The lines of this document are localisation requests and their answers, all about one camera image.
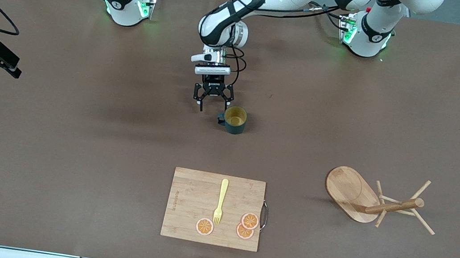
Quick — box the dark green mug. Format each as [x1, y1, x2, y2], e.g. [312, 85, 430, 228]
[215, 103, 250, 137]

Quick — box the wooden mug tree rack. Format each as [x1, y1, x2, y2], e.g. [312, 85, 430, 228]
[320, 164, 443, 237]

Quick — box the yellow plastic fork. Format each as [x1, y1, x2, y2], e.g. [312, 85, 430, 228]
[212, 177, 230, 227]

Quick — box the bamboo cutting board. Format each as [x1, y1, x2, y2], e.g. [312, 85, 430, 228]
[159, 166, 268, 253]

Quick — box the orange slice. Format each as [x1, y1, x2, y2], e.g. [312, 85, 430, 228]
[194, 217, 216, 238]
[235, 222, 256, 241]
[240, 211, 261, 231]

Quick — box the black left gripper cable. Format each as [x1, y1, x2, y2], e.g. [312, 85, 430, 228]
[198, 0, 339, 99]

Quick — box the black left arm base cable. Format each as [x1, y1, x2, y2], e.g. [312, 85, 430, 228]
[324, 11, 347, 32]

